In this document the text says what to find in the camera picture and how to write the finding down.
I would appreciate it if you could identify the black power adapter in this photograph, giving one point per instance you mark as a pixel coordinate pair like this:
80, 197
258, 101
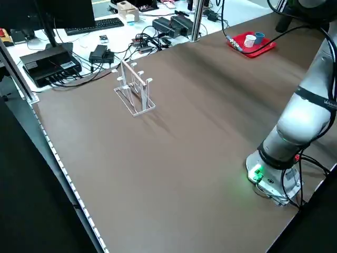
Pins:
98, 52
212, 15

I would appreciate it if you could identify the white cup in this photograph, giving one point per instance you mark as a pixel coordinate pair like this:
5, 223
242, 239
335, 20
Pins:
249, 41

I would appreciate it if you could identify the black computer monitor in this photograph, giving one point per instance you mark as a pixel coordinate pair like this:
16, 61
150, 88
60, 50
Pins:
52, 13

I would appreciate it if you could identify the black power supply brick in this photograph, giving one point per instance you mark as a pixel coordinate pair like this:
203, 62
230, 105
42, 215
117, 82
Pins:
181, 24
163, 26

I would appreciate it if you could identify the black docking box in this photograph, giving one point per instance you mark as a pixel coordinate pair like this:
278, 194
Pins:
50, 64

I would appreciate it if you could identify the aluminium frame post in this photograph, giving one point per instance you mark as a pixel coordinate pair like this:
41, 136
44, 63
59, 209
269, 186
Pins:
197, 18

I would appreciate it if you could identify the aluminium table frame rail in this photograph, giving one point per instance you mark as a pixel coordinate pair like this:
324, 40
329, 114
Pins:
15, 71

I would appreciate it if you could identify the blue enamel cup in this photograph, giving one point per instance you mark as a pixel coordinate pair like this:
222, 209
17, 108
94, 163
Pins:
259, 38

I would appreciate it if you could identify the black keyboard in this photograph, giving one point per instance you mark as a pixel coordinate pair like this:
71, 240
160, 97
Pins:
94, 25

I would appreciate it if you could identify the red emergency stop button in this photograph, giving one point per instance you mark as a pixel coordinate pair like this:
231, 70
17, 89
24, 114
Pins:
2, 33

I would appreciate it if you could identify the light wooden box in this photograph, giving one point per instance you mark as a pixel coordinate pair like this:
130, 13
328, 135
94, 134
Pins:
127, 9

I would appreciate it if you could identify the red plastic tray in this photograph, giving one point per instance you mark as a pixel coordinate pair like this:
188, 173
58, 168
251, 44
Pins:
260, 48

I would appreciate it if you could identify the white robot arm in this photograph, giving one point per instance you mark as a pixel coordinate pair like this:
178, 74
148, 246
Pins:
302, 124

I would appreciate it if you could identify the black notebook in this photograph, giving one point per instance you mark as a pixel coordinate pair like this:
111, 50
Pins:
19, 37

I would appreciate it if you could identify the small white device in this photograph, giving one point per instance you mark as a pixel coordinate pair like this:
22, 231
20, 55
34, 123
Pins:
104, 39

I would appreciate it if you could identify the black monitor stand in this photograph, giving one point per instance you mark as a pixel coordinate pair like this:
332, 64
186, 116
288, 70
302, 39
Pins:
50, 34

